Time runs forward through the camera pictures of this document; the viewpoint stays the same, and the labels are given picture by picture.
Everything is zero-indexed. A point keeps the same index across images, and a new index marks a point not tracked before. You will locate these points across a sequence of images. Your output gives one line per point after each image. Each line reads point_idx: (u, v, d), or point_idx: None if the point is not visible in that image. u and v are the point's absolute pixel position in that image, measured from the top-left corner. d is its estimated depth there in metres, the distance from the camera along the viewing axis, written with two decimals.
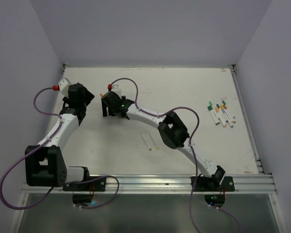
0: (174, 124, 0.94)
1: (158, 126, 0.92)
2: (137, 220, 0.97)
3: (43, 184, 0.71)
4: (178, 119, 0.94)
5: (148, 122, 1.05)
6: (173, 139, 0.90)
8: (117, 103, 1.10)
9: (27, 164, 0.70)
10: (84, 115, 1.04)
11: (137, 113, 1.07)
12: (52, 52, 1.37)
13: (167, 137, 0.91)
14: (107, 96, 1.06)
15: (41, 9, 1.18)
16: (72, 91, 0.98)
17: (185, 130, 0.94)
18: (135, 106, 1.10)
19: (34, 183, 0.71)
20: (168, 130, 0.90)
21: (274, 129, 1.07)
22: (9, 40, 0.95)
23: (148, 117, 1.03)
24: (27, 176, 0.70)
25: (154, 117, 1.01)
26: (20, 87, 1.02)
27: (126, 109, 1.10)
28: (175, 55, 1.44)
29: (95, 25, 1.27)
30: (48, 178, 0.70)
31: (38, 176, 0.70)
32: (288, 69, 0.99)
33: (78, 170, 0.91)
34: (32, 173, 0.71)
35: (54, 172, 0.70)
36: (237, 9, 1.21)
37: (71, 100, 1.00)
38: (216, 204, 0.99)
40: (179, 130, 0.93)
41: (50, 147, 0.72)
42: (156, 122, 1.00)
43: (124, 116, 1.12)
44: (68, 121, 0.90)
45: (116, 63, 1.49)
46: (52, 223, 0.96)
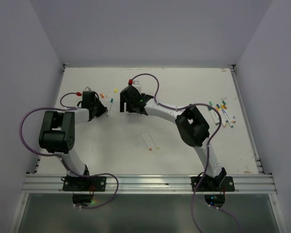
0: (195, 119, 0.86)
1: (177, 120, 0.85)
2: (137, 220, 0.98)
3: (53, 143, 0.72)
4: (200, 115, 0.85)
5: (166, 116, 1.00)
6: (192, 135, 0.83)
8: (136, 97, 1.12)
9: (43, 122, 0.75)
10: (93, 115, 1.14)
11: (155, 107, 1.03)
12: (52, 53, 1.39)
13: (185, 132, 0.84)
14: (127, 90, 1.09)
15: (42, 11, 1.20)
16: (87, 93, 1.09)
17: (206, 127, 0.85)
18: (153, 101, 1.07)
19: (45, 141, 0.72)
20: (186, 125, 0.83)
21: (274, 129, 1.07)
22: (9, 43, 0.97)
23: (166, 110, 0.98)
24: (41, 134, 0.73)
25: (172, 111, 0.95)
26: (20, 89, 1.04)
27: (144, 104, 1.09)
28: (174, 55, 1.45)
29: (95, 27, 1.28)
30: (58, 137, 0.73)
31: (50, 134, 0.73)
32: (287, 69, 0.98)
33: (81, 163, 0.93)
34: (45, 131, 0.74)
35: (66, 131, 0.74)
36: (237, 9, 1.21)
37: (85, 102, 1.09)
38: (216, 204, 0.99)
40: (199, 126, 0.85)
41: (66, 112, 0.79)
42: (174, 116, 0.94)
43: (143, 111, 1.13)
44: (80, 109, 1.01)
45: (116, 64, 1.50)
46: (53, 223, 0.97)
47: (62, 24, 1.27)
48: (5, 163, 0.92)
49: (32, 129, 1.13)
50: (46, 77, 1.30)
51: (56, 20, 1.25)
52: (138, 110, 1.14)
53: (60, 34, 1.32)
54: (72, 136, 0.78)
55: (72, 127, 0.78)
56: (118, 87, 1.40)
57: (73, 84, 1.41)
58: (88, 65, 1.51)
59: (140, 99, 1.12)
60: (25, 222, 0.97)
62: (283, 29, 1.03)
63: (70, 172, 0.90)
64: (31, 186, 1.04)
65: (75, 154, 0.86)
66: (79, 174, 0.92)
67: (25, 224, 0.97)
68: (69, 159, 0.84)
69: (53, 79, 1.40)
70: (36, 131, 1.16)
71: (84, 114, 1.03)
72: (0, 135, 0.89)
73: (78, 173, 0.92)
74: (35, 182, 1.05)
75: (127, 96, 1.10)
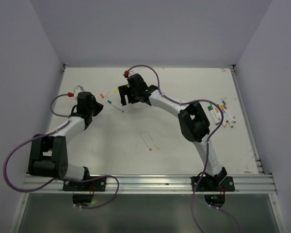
0: (197, 115, 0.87)
1: (179, 114, 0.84)
2: (136, 220, 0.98)
3: (43, 173, 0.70)
4: (202, 111, 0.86)
5: (169, 109, 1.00)
6: (192, 130, 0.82)
8: (141, 86, 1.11)
9: (32, 150, 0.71)
10: (89, 121, 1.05)
11: (159, 99, 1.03)
12: (52, 53, 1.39)
13: (186, 127, 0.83)
14: (133, 77, 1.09)
15: (42, 11, 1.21)
16: (81, 97, 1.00)
17: (207, 124, 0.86)
18: (158, 92, 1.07)
19: (34, 171, 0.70)
20: (188, 120, 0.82)
21: (274, 128, 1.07)
22: (9, 43, 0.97)
23: (169, 103, 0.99)
24: (30, 162, 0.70)
25: (176, 105, 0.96)
26: (20, 89, 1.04)
27: (149, 94, 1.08)
28: (174, 56, 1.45)
29: (95, 27, 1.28)
30: (49, 166, 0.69)
31: (40, 163, 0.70)
32: (287, 68, 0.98)
33: (80, 168, 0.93)
34: (36, 160, 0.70)
35: (56, 160, 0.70)
36: (236, 9, 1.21)
37: (79, 107, 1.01)
38: (216, 204, 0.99)
40: (200, 122, 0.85)
41: (56, 137, 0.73)
42: (177, 110, 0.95)
43: (147, 101, 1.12)
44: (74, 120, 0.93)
45: (116, 64, 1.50)
46: (53, 223, 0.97)
47: (62, 24, 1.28)
48: (5, 163, 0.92)
49: (32, 129, 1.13)
50: (46, 77, 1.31)
51: (56, 20, 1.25)
52: (142, 100, 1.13)
53: (60, 34, 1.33)
54: (64, 162, 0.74)
55: (64, 153, 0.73)
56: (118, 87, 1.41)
57: (73, 84, 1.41)
58: (88, 65, 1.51)
59: (145, 89, 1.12)
60: (25, 223, 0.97)
62: (283, 29, 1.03)
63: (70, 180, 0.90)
64: (31, 186, 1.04)
65: (72, 168, 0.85)
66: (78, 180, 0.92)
67: (25, 224, 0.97)
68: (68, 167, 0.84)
69: (53, 79, 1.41)
70: (36, 131, 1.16)
71: (78, 124, 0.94)
72: (0, 135, 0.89)
73: (77, 179, 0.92)
74: (35, 182, 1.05)
75: (133, 84, 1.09)
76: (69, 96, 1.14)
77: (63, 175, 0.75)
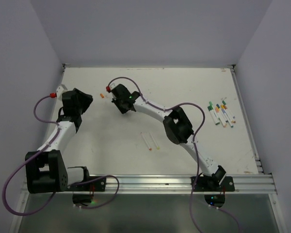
0: (180, 119, 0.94)
1: (164, 121, 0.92)
2: (136, 220, 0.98)
3: (44, 190, 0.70)
4: (185, 115, 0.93)
5: (154, 115, 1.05)
6: (177, 135, 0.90)
8: (125, 94, 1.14)
9: (29, 170, 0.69)
10: (80, 121, 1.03)
11: (143, 105, 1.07)
12: (52, 53, 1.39)
13: (171, 133, 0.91)
14: (116, 88, 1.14)
15: (42, 11, 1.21)
16: (66, 99, 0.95)
17: (190, 126, 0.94)
18: (142, 99, 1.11)
19: (35, 189, 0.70)
20: (172, 125, 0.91)
21: (274, 129, 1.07)
22: (9, 43, 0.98)
23: (153, 110, 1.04)
24: (29, 183, 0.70)
25: (160, 111, 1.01)
26: (20, 89, 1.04)
27: (133, 101, 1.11)
28: (174, 55, 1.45)
29: (95, 26, 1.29)
30: (50, 184, 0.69)
31: (40, 182, 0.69)
32: (287, 69, 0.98)
33: (78, 169, 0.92)
34: (35, 179, 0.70)
35: (55, 176, 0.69)
36: (236, 9, 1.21)
37: (68, 108, 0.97)
38: (216, 204, 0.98)
40: (183, 125, 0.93)
41: (50, 152, 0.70)
42: (161, 116, 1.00)
43: (132, 108, 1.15)
44: (66, 126, 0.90)
45: (116, 64, 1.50)
46: (54, 223, 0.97)
47: (62, 24, 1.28)
48: (5, 163, 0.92)
49: (32, 130, 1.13)
50: (46, 77, 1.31)
51: (56, 21, 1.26)
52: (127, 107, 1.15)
53: (60, 34, 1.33)
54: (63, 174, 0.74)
55: (61, 166, 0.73)
56: None
57: (73, 85, 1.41)
58: (88, 65, 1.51)
59: (129, 96, 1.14)
60: (25, 223, 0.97)
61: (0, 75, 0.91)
62: (283, 30, 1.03)
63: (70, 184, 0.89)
64: None
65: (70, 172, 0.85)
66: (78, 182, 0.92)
67: (25, 224, 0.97)
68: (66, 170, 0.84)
69: (53, 79, 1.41)
70: (36, 132, 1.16)
71: (70, 129, 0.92)
72: (0, 136, 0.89)
73: (78, 180, 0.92)
74: None
75: (117, 93, 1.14)
76: (51, 96, 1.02)
77: (65, 186, 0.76)
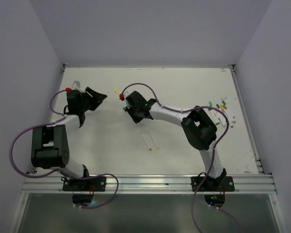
0: (202, 121, 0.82)
1: (183, 122, 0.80)
2: (136, 220, 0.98)
3: (47, 161, 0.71)
4: (206, 117, 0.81)
5: (171, 120, 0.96)
6: (199, 138, 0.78)
8: (140, 102, 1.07)
9: (33, 140, 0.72)
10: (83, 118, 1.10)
11: (160, 110, 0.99)
12: (52, 53, 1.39)
13: (192, 136, 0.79)
14: (131, 95, 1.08)
15: (42, 11, 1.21)
16: (71, 97, 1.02)
17: (214, 129, 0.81)
18: (157, 104, 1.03)
19: (38, 160, 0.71)
20: (193, 127, 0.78)
21: (274, 129, 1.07)
22: (9, 43, 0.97)
23: (170, 113, 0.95)
24: (32, 153, 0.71)
25: (178, 113, 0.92)
26: (20, 89, 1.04)
27: (149, 107, 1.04)
28: (174, 55, 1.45)
29: (95, 26, 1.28)
30: (52, 154, 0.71)
31: (43, 152, 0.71)
32: (287, 69, 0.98)
33: (79, 165, 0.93)
34: (38, 150, 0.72)
35: (59, 147, 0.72)
36: (236, 9, 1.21)
37: (72, 106, 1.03)
38: (216, 204, 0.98)
40: (206, 128, 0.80)
41: (56, 126, 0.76)
42: (180, 118, 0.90)
43: (148, 116, 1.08)
44: (70, 117, 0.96)
45: (116, 64, 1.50)
46: (54, 223, 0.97)
47: (62, 24, 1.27)
48: (5, 163, 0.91)
49: None
50: (46, 77, 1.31)
51: (56, 20, 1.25)
52: (143, 115, 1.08)
53: (60, 34, 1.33)
54: (66, 150, 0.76)
55: (64, 141, 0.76)
56: (118, 87, 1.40)
57: None
58: (88, 64, 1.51)
59: (145, 104, 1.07)
60: (25, 223, 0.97)
61: (0, 75, 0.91)
62: (283, 30, 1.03)
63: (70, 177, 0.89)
64: (31, 186, 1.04)
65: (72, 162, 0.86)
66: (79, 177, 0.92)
67: (25, 224, 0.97)
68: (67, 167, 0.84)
69: (53, 78, 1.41)
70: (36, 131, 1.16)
71: (74, 122, 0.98)
72: (0, 136, 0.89)
73: (77, 176, 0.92)
74: (36, 182, 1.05)
75: (132, 101, 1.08)
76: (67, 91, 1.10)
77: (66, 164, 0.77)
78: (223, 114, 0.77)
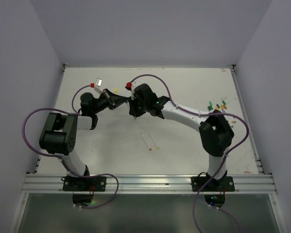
0: (219, 126, 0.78)
1: (201, 127, 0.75)
2: (137, 221, 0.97)
3: (54, 144, 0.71)
4: (225, 122, 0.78)
5: (187, 122, 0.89)
6: (217, 144, 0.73)
8: (151, 98, 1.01)
9: (46, 123, 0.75)
10: (96, 121, 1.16)
11: (173, 110, 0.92)
12: (52, 53, 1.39)
13: (209, 141, 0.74)
14: (141, 89, 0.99)
15: (42, 11, 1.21)
16: (84, 103, 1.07)
17: (232, 136, 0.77)
18: (171, 104, 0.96)
19: (45, 142, 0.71)
20: (212, 132, 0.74)
21: (274, 129, 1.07)
22: (9, 42, 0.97)
23: (186, 116, 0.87)
24: (42, 135, 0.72)
25: (195, 116, 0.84)
26: (20, 89, 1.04)
27: (161, 106, 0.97)
28: (174, 55, 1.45)
29: (95, 26, 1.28)
30: (58, 138, 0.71)
31: (51, 136, 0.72)
32: (287, 69, 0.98)
33: (82, 163, 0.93)
34: (47, 132, 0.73)
35: (68, 132, 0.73)
36: (236, 9, 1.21)
37: (85, 109, 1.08)
38: (216, 204, 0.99)
40: (224, 133, 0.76)
41: (70, 114, 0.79)
42: (197, 122, 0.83)
43: (159, 114, 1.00)
44: (83, 117, 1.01)
45: (116, 64, 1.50)
46: (54, 224, 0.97)
47: (62, 24, 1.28)
48: (5, 163, 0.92)
49: (32, 129, 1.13)
50: (46, 77, 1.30)
51: (56, 20, 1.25)
52: (154, 114, 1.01)
53: (60, 34, 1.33)
54: (72, 139, 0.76)
55: (73, 130, 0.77)
56: (118, 87, 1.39)
57: (73, 85, 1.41)
58: (88, 64, 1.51)
59: (156, 101, 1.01)
60: (25, 223, 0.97)
61: (0, 74, 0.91)
62: (283, 30, 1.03)
63: (70, 173, 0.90)
64: (31, 185, 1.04)
65: (75, 156, 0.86)
66: (79, 174, 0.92)
67: (25, 224, 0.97)
68: (69, 161, 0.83)
69: (53, 78, 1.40)
70: (36, 132, 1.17)
71: (87, 121, 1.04)
72: (0, 136, 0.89)
73: (78, 174, 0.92)
74: (35, 182, 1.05)
75: (142, 96, 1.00)
76: (91, 86, 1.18)
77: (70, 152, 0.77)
78: (239, 116, 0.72)
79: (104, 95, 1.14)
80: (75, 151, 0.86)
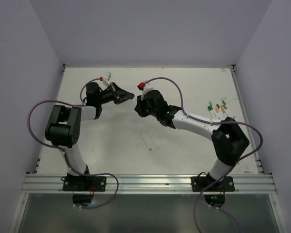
0: (233, 134, 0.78)
1: (213, 135, 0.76)
2: (136, 220, 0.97)
3: (58, 136, 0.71)
4: (239, 129, 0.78)
5: (199, 130, 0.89)
6: (231, 153, 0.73)
8: (162, 107, 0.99)
9: (51, 115, 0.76)
10: (100, 111, 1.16)
11: (185, 120, 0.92)
12: (52, 53, 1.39)
13: (222, 149, 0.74)
14: (153, 97, 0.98)
15: (42, 11, 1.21)
16: (89, 91, 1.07)
17: (246, 143, 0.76)
18: (183, 113, 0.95)
19: (50, 134, 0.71)
20: (224, 140, 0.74)
21: (274, 129, 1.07)
22: (9, 43, 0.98)
23: (198, 124, 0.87)
24: (48, 126, 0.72)
25: (206, 125, 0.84)
26: (20, 89, 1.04)
27: (172, 116, 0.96)
28: (174, 56, 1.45)
29: (95, 26, 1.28)
30: (63, 131, 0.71)
31: (56, 128, 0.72)
32: (287, 69, 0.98)
33: (83, 163, 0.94)
34: (52, 125, 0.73)
35: (72, 125, 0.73)
36: (236, 9, 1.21)
37: (90, 98, 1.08)
38: (216, 204, 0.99)
40: (237, 141, 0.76)
41: (73, 107, 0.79)
42: (208, 130, 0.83)
43: (169, 124, 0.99)
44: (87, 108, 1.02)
45: (116, 64, 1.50)
46: (54, 224, 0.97)
47: (62, 24, 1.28)
48: (5, 163, 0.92)
49: (32, 129, 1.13)
50: (46, 77, 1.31)
51: (56, 20, 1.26)
52: (165, 124, 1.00)
53: (60, 34, 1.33)
54: (77, 131, 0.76)
55: (77, 123, 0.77)
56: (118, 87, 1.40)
57: (73, 85, 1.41)
58: (88, 65, 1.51)
59: (167, 110, 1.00)
60: (25, 223, 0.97)
61: (0, 74, 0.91)
62: (282, 30, 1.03)
63: (70, 169, 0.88)
64: (31, 185, 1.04)
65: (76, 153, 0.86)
66: (80, 172, 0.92)
67: (25, 224, 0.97)
68: (71, 154, 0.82)
69: (53, 79, 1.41)
70: (36, 132, 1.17)
71: (91, 111, 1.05)
72: (0, 136, 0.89)
73: (79, 172, 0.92)
74: (36, 182, 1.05)
75: (153, 104, 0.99)
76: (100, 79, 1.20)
77: (74, 144, 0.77)
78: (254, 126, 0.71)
79: (110, 88, 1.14)
80: (77, 145, 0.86)
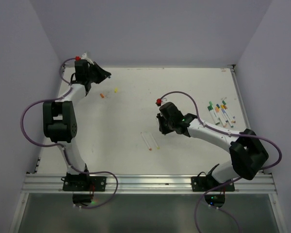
0: (252, 146, 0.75)
1: (232, 147, 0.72)
2: (136, 221, 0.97)
3: (57, 134, 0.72)
4: (259, 143, 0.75)
5: (214, 140, 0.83)
6: (250, 167, 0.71)
8: (177, 116, 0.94)
9: (44, 114, 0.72)
10: (89, 87, 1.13)
11: (201, 128, 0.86)
12: (52, 53, 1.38)
13: (240, 163, 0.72)
14: (167, 107, 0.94)
15: (42, 11, 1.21)
16: (78, 64, 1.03)
17: (264, 158, 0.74)
18: (198, 121, 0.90)
19: (49, 133, 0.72)
20: (243, 154, 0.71)
21: (273, 129, 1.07)
22: (9, 42, 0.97)
23: (215, 134, 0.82)
24: (44, 126, 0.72)
25: (224, 136, 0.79)
26: (20, 88, 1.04)
27: (187, 124, 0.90)
28: (174, 56, 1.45)
29: (95, 26, 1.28)
30: (61, 129, 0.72)
31: (54, 126, 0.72)
32: (287, 69, 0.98)
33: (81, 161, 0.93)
34: (48, 124, 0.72)
35: (68, 122, 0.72)
36: (236, 9, 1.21)
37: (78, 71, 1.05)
38: (216, 204, 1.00)
40: (256, 155, 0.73)
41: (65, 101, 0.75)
42: (226, 142, 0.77)
43: (185, 132, 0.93)
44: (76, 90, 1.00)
45: (116, 64, 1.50)
46: (54, 224, 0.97)
47: (62, 24, 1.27)
48: (5, 163, 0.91)
49: (32, 129, 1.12)
50: (45, 76, 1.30)
51: (56, 20, 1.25)
52: (179, 131, 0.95)
53: (60, 34, 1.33)
54: (74, 124, 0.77)
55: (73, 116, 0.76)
56: (118, 87, 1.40)
57: None
58: None
59: (182, 118, 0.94)
60: (25, 223, 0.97)
61: None
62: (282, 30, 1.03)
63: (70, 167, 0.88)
64: (31, 186, 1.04)
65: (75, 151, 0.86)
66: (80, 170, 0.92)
67: (25, 224, 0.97)
68: (70, 150, 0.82)
69: (53, 78, 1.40)
70: (36, 131, 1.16)
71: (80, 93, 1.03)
72: (0, 136, 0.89)
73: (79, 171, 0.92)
74: (36, 182, 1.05)
75: (166, 114, 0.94)
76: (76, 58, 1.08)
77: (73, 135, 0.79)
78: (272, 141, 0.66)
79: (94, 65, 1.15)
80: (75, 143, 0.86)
